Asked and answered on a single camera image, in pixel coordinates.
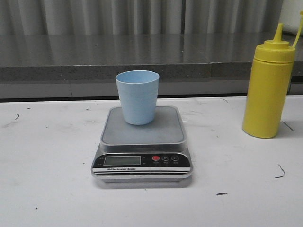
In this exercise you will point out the yellow squeeze bottle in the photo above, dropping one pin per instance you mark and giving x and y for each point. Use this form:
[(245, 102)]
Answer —
[(268, 85)]

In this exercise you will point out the grey stone counter ledge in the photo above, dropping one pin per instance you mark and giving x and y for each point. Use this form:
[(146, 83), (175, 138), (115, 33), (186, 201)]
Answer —
[(99, 58)]

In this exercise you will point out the light blue plastic cup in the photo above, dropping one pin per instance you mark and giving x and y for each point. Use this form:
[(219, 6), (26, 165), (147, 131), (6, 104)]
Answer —
[(138, 91)]

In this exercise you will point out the silver electronic kitchen scale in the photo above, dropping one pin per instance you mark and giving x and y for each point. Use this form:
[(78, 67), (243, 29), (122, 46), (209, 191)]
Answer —
[(152, 155)]

